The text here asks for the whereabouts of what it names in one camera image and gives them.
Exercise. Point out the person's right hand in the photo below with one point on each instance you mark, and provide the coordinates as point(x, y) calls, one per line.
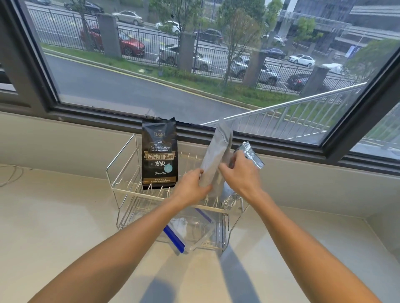
point(245, 179)

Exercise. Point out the person's left hand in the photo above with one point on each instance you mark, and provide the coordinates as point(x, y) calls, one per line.
point(187, 189)

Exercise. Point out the person's right thumb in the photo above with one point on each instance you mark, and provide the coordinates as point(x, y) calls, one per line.
point(225, 170)

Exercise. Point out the person's left thumb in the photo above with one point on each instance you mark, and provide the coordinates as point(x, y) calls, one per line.
point(197, 173)

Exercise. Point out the grey matte pouch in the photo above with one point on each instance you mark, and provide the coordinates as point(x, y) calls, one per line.
point(215, 149)

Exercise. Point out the person's right forearm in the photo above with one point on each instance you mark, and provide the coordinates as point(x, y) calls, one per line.
point(300, 246)

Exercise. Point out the person's left forearm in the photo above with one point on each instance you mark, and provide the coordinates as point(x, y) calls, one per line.
point(118, 249)

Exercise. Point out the silver foil pouch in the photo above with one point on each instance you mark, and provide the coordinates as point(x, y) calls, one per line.
point(251, 154)

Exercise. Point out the black coffee bag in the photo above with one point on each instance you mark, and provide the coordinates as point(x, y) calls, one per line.
point(159, 149)

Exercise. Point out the clear container with blue clips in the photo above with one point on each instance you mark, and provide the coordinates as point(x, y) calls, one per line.
point(200, 231)

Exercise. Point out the stainless steel handrail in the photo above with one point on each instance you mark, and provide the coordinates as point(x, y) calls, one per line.
point(293, 101)

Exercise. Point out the black metal fence with pillars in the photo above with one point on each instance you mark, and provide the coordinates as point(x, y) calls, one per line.
point(187, 51)

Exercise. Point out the green street tree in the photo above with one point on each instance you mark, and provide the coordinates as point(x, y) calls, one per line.
point(306, 29)
point(372, 57)
point(178, 11)
point(237, 34)

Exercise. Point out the open grey window sash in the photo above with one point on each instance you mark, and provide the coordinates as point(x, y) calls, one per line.
point(359, 125)

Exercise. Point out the group of cars on street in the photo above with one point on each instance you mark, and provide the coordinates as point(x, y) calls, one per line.
point(131, 45)

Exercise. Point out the grey building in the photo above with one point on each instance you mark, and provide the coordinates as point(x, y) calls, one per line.
point(350, 21)

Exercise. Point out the grey window frame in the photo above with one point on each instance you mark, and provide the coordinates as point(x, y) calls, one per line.
point(34, 78)

